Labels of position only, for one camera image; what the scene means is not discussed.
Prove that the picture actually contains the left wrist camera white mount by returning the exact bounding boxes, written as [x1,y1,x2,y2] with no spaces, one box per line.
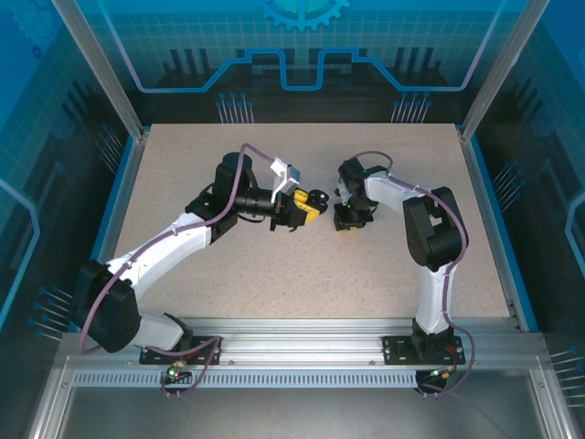
[269,156,303,205]

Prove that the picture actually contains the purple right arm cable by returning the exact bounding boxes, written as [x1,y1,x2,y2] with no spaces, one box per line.
[351,149,479,402]

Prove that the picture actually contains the small LED connector board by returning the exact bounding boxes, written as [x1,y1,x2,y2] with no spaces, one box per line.
[162,363,191,385]
[418,365,458,394]

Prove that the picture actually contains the slotted grey cable duct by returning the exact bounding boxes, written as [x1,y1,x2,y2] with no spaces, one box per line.
[71,369,420,390]

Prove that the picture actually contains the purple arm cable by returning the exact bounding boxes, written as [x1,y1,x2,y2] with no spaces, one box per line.
[80,143,278,402]
[351,149,479,402]

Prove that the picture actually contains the aluminium frame post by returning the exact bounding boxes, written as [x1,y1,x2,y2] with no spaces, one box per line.
[52,0,150,141]
[459,0,552,141]

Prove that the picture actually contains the grey metal front tray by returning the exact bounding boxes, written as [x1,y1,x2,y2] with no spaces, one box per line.
[27,365,585,439]

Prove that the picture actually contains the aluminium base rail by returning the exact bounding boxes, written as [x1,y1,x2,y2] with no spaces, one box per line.
[63,318,545,369]

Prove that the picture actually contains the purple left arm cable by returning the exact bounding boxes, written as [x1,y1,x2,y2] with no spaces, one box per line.
[80,143,278,402]

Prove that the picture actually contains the aluminium blue side rail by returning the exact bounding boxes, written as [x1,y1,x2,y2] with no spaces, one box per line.
[458,127,540,333]
[80,130,150,321]

